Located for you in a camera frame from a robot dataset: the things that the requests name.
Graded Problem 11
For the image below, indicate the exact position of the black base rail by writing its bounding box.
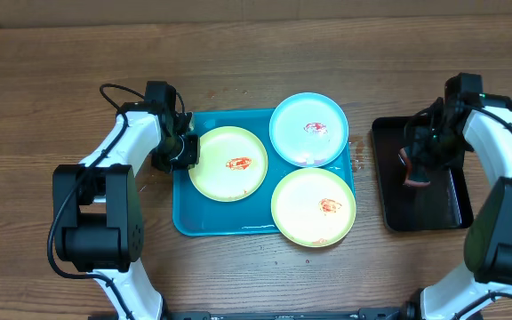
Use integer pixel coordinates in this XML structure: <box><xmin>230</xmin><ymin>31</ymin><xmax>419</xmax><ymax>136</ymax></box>
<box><xmin>162</xmin><ymin>307</ymin><xmax>414</xmax><ymax>320</ymax></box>

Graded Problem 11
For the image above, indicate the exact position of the yellow plate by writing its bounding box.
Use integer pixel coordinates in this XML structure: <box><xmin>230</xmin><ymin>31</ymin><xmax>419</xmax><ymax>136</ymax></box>
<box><xmin>188</xmin><ymin>126</ymin><xmax>268</xmax><ymax>202</ymax></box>
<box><xmin>271</xmin><ymin>168</ymin><xmax>356</xmax><ymax>248</ymax></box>

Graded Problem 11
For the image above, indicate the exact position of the pink and black sponge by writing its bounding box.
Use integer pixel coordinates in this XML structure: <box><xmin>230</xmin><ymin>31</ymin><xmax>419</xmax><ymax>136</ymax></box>
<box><xmin>398</xmin><ymin>148</ymin><xmax>430</xmax><ymax>188</ymax></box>

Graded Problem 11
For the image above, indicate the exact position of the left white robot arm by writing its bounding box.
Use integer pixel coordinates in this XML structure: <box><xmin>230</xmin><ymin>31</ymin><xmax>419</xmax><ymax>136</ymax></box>
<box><xmin>46</xmin><ymin>81</ymin><xmax>200</xmax><ymax>319</ymax></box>

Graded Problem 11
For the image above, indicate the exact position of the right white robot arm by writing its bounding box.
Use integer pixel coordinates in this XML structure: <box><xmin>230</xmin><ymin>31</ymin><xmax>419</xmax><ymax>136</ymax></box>
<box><xmin>399</xmin><ymin>73</ymin><xmax>512</xmax><ymax>319</ymax></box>

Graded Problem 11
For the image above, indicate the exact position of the light blue plate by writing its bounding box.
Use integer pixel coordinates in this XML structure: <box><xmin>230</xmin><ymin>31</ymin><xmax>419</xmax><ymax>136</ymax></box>
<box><xmin>269</xmin><ymin>92</ymin><xmax>348</xmax><ymax>167</ymax></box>

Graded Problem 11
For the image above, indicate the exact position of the teal plastic tray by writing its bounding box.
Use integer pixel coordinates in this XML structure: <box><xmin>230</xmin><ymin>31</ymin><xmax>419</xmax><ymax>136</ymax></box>
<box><xmin>172</xmin><ymin>108</ymin><xmax>354</xmax><ymax>236</ymax></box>

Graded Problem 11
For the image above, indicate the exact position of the black rectangular tray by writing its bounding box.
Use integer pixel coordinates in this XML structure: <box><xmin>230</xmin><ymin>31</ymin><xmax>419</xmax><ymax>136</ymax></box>
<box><xmin>372</xmin><ymin>116</ymin><xmax>474</xmax><ymax>232</ymax></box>

